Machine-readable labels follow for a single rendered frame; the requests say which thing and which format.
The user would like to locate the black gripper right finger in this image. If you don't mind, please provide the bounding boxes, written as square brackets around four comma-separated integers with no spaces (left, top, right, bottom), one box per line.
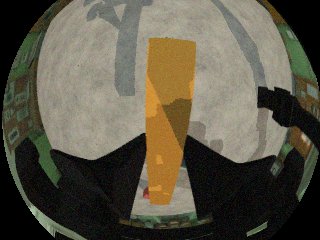
[183,135,276,221]

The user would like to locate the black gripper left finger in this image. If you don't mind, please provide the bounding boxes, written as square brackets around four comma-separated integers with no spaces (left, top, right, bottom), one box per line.
[49,133,147,220]

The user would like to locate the orange bar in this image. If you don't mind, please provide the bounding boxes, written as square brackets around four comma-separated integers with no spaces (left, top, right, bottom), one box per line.
[145,37,196,205]

